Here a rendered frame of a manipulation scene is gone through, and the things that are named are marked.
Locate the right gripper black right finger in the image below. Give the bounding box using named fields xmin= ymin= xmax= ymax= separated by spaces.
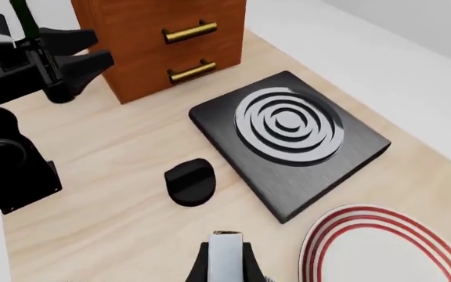
xmin=242 ymin=241 xmax=275 ymax=282

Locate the white plate with red rings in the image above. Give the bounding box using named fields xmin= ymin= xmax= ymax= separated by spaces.
xmin=298 ymin=202 xmax=451 ymax=282

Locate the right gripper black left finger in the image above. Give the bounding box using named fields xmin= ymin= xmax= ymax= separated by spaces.
xmin=185 ymin=241 xmax=212 ymax=282

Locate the wooden cabinet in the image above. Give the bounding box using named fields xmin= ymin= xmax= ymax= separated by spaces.
xmin=70 ymin=0 xmax=248 ymax=106

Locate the round black stove knob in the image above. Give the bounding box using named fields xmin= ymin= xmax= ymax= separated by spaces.
xmin=164 ymin=157 xmax=218 ymax=208

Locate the dark green rod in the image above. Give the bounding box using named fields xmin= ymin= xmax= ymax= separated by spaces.
xmin=9 ymin=0 xmax=39 ymax=42

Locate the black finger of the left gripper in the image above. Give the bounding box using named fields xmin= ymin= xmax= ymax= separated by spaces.
xmin=55 ymin=49 xmax=116 ymax=97
xmin=38 ymin=27 xmax=98 ymax=57

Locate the flat black stove plate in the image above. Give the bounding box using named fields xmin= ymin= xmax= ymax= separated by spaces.
xmin=188 ymin=70 xmax=392 ymax=226

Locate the wooden cabinet drawer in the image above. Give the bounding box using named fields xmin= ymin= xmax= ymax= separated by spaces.
xmin=82 ymin=0 xmax=247 ymax=78
xmin=99 ymin=35 xmax=247 ymax=104

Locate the brass drawer handle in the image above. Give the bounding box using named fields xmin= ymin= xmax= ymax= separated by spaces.
xmin=161 ymin=19 xmax=218 ymax=45
xmin=167 ymin=59 xmax=218 ymax=87

